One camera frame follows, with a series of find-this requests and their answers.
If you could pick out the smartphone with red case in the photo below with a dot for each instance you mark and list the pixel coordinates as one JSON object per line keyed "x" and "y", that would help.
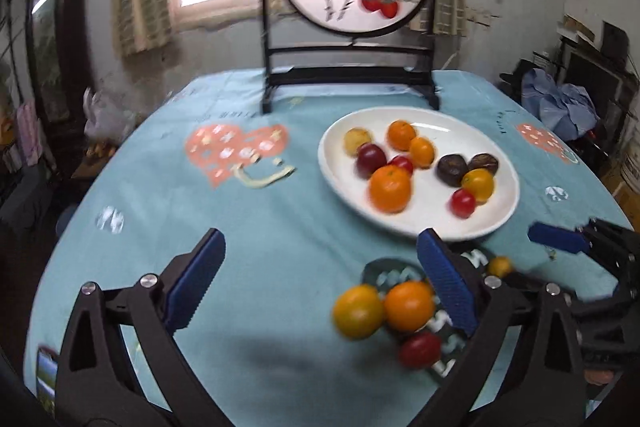
{"x": 46, "y": 377}

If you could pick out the dark wooden framed cabinet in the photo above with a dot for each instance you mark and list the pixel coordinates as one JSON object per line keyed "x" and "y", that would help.
{"x": 55, "y": 32}

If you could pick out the white plastic bag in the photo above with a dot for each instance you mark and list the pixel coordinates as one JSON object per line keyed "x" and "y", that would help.
{"x": 105, "y": 117}

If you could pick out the black speaker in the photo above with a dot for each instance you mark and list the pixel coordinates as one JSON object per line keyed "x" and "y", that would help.
{"x": 614, "y": 39}

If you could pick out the tiny orange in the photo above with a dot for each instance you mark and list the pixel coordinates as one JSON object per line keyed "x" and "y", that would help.
{"x": 499, "y": 267}

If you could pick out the red cherry tomato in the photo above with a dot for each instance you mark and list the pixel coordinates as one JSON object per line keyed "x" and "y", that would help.
{"x": 463, "y": 203}
{"x": 419, "y": 349}
{"x": 402, "y": 163}

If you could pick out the large orange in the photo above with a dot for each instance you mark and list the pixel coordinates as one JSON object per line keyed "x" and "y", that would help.
{"x": 390, "y": 188}

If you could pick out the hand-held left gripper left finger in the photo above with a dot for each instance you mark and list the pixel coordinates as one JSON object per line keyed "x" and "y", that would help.
{"x": 195, "y": 279}

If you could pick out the green-yellow citrus fruit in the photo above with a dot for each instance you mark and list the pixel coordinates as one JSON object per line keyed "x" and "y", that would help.
{"x": 358, "y": 311}

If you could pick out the pink cloth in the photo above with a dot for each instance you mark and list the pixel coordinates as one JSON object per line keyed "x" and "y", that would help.
{"x": 27, "y": 132}

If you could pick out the small orange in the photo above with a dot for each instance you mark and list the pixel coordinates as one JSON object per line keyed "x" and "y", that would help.
{"x": 409, "y": 305}
{"x": 421, "y": 152}

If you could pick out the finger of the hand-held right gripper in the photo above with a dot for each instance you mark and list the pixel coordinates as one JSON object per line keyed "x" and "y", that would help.
{"x": 525, "y": 281}
{"x": 557, "y": 237}

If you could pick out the yellow passion fruit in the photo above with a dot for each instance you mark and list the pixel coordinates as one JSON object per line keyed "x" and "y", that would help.
{"x": 357, "y": 141}

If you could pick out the crumpled blue cloth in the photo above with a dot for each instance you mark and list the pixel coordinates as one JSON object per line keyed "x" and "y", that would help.
{"x": 560, "y": 104}

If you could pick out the yellow-orange citrus fruit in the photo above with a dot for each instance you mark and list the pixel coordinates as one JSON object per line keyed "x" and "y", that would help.
{"x": 478, "y": 184}

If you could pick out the dark wrinkled passion fruit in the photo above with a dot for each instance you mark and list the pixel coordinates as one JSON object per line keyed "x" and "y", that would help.
{"x": 451, "y": 169}
{"x": 482, "y": 162}

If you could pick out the dark red passion fruit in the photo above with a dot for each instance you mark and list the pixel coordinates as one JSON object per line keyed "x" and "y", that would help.
{"x": 371, "y": 158}

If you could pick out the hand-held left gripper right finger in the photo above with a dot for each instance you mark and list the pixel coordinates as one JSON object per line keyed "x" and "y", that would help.
{"x": 447, "y": 282}

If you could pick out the white plastic bucket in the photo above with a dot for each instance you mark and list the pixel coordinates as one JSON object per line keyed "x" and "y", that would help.
{"x": 631, "y": 167}

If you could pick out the black monitor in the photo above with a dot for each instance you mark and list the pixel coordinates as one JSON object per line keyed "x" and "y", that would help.
{"x": 595, "y": 74}

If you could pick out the cardboard box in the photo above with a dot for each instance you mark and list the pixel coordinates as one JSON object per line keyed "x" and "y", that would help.
{"x": 578, "y": 28}

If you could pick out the white oval plate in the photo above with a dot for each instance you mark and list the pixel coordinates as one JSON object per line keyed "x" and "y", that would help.
{"x": 430, "y": 217}

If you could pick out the person's right hand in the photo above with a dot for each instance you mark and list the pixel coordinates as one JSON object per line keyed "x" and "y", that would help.
{"x": 597, "y": 375}

